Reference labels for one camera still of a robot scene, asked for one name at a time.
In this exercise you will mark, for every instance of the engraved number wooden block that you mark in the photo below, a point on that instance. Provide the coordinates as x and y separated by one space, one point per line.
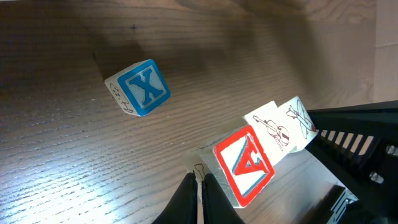
272 132

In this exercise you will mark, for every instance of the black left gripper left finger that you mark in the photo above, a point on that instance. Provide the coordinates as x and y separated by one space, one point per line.
182 207

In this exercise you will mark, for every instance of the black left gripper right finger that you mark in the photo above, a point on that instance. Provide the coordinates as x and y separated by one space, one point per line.
216 206

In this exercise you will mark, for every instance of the blue X wooden block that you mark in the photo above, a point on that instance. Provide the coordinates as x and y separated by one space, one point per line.
139 88

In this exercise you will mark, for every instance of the red A wooden block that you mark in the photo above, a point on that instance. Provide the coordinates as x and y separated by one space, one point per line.
238 162

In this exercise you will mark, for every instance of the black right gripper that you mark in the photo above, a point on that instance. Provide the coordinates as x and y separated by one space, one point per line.
360 149

